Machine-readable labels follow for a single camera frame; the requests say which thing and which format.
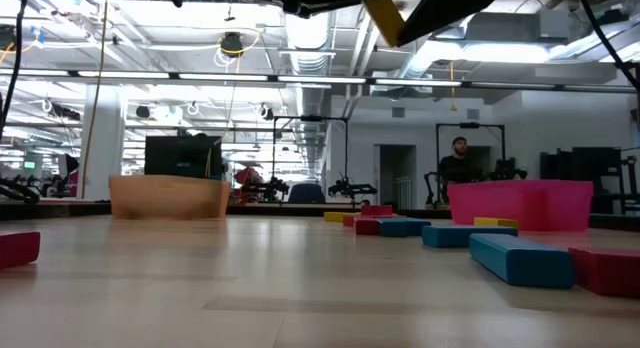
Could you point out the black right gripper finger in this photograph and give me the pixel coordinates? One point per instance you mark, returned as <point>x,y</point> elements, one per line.
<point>445,8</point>
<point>325,0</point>

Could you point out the yellow wooden block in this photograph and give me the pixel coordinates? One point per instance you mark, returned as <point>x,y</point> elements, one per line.
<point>495,222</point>
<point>384,18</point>
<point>339,216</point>

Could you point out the orange plastic bin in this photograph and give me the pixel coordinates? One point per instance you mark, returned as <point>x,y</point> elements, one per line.
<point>170,195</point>

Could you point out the red plastic bin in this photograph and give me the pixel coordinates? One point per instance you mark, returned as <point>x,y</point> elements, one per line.
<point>520,205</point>

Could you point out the blue wooden block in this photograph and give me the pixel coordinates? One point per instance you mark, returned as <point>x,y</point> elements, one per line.
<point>420,227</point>
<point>467,236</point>
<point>393,228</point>
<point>522,263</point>

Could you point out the background black robot arm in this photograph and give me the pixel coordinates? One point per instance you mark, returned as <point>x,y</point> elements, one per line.
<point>429,188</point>
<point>350,188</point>
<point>270,188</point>
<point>17,192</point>

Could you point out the long overhead light bar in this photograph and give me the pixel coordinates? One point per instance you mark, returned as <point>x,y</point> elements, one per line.
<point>320,80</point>

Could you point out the black ceiling device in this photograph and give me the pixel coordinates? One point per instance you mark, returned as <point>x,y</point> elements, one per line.
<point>7,38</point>
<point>231,43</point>

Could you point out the white column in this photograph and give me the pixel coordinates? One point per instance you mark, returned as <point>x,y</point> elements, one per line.
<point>103,133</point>

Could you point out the dark doorway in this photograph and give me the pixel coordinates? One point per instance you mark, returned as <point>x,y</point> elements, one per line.
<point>482,158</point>

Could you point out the person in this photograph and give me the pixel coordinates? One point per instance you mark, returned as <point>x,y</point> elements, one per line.
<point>457,165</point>

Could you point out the black monitor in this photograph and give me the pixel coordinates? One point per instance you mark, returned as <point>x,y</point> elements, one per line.
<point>182,158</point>

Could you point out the background black box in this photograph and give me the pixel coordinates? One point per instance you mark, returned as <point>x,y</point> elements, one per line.
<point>506,169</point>

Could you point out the white radiator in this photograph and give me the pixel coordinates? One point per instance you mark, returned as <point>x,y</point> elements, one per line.
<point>404,194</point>

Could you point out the red background object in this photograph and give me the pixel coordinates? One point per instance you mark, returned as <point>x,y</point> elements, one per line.
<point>247,177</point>

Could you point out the dark blue office chair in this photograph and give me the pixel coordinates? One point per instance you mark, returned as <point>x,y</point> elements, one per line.
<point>306,193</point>

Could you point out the black cabinet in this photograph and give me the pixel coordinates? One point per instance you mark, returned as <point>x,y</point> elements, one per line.
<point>582,164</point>

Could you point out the green exit sign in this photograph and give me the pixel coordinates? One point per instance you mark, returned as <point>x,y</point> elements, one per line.
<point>30,164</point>

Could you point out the black stand with yellow part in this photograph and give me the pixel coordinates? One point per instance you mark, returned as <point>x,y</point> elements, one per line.
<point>629,180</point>

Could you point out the wide silver ventilation duct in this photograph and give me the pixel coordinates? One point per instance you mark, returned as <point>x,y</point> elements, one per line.
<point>307,28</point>

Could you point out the slanted silver ventilation duct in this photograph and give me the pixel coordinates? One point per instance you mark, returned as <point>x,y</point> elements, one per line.
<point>435,58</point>

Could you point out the black metal rig frame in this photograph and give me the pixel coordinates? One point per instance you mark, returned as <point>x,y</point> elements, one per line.
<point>310,119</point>
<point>470,125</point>

